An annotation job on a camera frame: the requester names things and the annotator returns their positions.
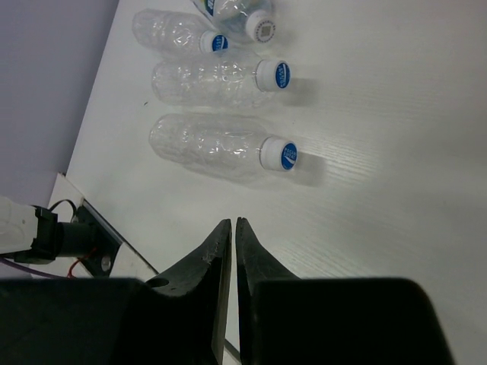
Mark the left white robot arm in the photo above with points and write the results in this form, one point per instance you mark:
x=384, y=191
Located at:
x=31, y=234

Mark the clear bottle blue cap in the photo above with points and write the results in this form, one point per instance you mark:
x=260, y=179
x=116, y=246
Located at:
x=220, y=83
x=176, y=35
x=241, y=149

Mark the labelled clear plastic bottle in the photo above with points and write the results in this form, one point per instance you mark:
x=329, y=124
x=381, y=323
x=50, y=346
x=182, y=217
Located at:
x=243, y=21

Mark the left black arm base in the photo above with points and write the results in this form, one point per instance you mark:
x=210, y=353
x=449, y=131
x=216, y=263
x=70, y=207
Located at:
x=100, y=261

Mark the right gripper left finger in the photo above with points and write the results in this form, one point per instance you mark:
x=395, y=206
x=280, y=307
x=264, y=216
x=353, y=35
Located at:
x=195, y=292

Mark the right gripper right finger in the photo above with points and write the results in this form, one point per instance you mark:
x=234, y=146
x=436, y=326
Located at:
x=269, y=311

